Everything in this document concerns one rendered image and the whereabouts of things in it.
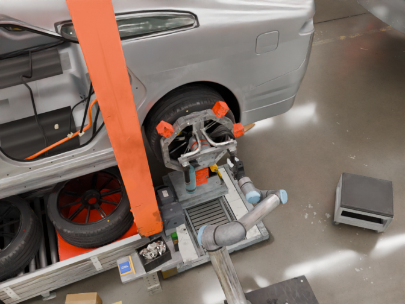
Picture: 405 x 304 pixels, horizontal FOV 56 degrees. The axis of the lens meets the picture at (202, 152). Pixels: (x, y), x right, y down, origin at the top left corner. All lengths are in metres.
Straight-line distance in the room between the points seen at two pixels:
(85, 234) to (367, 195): 2.19
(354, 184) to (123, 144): 2.03
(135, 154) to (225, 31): 0.96
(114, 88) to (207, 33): 0.86
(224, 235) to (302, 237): 1.35
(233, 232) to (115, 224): 1.08
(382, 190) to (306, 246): 0.75
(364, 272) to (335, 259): 0.23
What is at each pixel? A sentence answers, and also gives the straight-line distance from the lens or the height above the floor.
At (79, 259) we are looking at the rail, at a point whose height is 0.39.
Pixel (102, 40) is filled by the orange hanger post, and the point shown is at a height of 2.06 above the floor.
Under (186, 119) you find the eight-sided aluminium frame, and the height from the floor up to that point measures 1.09.
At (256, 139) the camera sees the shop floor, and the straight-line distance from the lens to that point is 4.00.
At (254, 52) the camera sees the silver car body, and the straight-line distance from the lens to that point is 2.65.
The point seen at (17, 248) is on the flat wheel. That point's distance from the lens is 3.03.
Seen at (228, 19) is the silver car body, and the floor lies 1.68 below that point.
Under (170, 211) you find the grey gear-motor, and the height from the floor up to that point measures 0.40.
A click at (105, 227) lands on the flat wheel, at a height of 0.49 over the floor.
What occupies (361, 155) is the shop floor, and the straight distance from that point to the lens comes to 4.07.
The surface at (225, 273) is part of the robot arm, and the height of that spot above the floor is 0.79.
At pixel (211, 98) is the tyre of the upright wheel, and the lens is 2.69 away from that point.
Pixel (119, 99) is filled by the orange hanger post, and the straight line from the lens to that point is 1.81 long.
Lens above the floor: 2.88
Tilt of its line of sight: 48 degrees down
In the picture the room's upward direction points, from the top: 3 degrees counter-clockwise
